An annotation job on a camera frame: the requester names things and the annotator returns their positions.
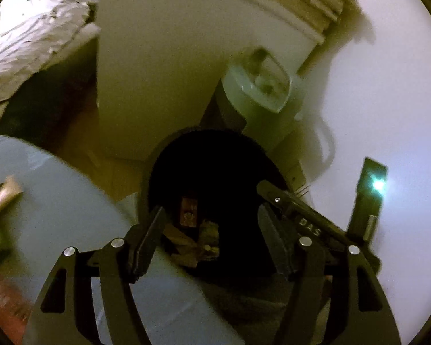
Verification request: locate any pale green container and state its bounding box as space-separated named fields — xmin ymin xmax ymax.
xmin=215 ymin=47 xmax=306 ymax=152

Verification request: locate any brown paper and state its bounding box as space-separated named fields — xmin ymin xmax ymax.
xmin=163 ymin=221 xmax=221 ymax=268

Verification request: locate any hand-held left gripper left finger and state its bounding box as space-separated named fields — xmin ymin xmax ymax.
xmin=23 ymin=206 xmax=166 ymax=345

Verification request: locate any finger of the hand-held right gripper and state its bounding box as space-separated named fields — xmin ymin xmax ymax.
xmin=257 ymin=181 xmax=349 ymax=253

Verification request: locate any tan wrapper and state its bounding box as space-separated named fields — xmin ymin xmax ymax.
xmin=0 ymin=175 xmax=24 ymax=223

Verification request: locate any brown snack wrapper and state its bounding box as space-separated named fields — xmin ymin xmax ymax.
xmin=180 ymin=197 xmax=199 ymax=227

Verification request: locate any stack of tan boards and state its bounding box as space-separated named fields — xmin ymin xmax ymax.
xmin=262 ymin=0 xmax=349 ymax=45

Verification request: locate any white bed blanket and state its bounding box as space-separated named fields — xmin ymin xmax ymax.
xmin=0 ymin=0 xmax=101 ymax=116

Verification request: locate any black trash bin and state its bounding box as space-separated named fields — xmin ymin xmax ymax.
xmin=138 ymin=129 xmax=295 ymax=288

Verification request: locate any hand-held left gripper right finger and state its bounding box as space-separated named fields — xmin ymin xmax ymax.
xmin=257 ymin=203 xmax=403 ymax=345

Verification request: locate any red packet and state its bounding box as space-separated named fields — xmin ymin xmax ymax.
xmin=0 ymin=277 xmax=33 ymax=331

